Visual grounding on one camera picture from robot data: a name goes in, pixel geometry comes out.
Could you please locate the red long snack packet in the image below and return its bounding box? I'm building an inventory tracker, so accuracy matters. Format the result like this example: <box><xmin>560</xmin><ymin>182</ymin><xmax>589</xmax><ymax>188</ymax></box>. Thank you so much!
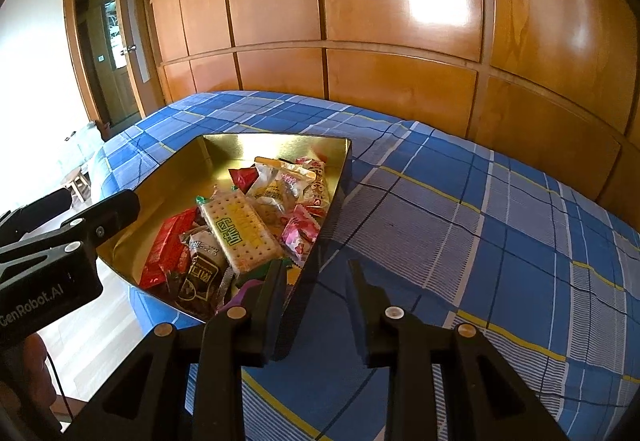
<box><xmin>139</xmin><ymin>207</ymin><xmax>196</xmax><ymax>294</ymax></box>

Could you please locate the brown chocolate snack packet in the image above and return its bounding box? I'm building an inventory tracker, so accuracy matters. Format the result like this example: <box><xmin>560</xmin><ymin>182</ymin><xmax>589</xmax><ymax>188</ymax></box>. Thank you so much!
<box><xmin>175</xmin><ymin>250</ymin><xmax>228</xmax><ymax>321</ymax></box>

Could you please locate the purple snack packet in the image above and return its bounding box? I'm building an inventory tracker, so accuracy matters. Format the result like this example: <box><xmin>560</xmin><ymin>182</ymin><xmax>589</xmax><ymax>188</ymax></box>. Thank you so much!
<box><xmin>217</xmin><ymin>279</ymin><xmax>264</xmax><ymax>314</ymax></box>

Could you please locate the white small candy packet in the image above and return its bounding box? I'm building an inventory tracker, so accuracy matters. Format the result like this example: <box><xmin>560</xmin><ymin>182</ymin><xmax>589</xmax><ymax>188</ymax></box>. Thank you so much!
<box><xmin>179</xmin><ymin>225</ymin><xmax>228</xmax><ymax>269</ymax></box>

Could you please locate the gold metal tin tray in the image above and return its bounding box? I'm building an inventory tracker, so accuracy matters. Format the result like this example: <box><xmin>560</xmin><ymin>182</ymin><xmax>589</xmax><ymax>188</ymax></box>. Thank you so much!
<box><xmin>94</xmin><ymin>132</ymin><xmax>354</xmax><ymax>363</ymax></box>

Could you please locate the cream cracker packet green text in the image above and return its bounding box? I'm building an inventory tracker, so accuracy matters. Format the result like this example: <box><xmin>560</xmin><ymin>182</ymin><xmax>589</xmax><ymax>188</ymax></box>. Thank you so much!
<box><xmin>198</xmin><ymin>190</ymin><xmax>284</xmax><ymax>276</ymax></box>

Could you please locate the pink floral candy packet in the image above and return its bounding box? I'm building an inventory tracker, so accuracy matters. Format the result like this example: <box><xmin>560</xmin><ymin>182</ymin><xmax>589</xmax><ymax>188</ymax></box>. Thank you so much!
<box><xmin>280</xmin><ymin>205</ymin><xmax>321</xmax><ymax>265</ymax></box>

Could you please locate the pale yellow snack packet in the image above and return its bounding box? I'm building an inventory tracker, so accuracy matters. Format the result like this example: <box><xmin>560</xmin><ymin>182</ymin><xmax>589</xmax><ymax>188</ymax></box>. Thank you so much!
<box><xmin>246</xmin><ymin>156</ymin><xmax>317</xmax><ymax>223</ymax></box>

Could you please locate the puffed rice bar packet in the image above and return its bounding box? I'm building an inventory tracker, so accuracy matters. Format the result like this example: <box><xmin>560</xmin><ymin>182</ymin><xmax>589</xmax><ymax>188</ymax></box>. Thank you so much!
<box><xmin>296</xmin><ymin>156</ymin><xmax>331</xmax><ymax>219</ymax></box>

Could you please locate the red crinkled candy packet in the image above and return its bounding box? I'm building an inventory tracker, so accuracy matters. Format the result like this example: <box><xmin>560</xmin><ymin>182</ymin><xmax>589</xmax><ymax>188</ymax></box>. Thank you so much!
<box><xmin>228</xmin><ymin>164</ymin><xmax>259</xmax><ymax>194</ymax></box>

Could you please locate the left hand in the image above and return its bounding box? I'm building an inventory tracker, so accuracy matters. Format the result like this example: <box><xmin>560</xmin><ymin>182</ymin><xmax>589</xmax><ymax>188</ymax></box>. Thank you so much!
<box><xmin>1</xmin><ymin>333</ymin><xmax>61</xmax><ymax>440</ymax></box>

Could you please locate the small wooden stool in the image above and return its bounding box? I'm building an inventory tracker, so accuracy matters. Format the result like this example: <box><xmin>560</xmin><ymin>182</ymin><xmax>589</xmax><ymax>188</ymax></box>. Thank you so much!
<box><xmin>63</xmin><ymin>168</ymin><xmax>91</xmax><ymax>202</ymax></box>

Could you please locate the blue plaid bed sheet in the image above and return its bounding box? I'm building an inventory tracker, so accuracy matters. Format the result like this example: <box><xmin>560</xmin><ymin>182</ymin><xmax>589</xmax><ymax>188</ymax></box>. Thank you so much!
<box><xmin>90</xmin><ymin>91</ymin><xmax>639</xmax><ymax>440</ymax></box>

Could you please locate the wooden door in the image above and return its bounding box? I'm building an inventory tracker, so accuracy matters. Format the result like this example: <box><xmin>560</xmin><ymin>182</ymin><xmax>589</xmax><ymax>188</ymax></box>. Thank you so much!
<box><xmin>63</xmin><ymin>0</ymin><xmax>165</xmax><ymax>138</ymax></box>

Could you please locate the black cable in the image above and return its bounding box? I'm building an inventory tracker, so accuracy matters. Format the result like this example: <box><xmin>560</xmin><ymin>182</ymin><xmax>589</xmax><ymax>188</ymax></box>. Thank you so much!
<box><xmin>44</xmin><ymin>350</ymin><xmax>76</xmax><ymax>422</ymax></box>

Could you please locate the wooden wardrobe wall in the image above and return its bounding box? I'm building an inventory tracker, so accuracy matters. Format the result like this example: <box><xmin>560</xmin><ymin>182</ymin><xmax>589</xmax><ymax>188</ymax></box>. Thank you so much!
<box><xmin>142</xmin><ymin>0</ymin><xmax>639</xmax><ymax>225</ymax></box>

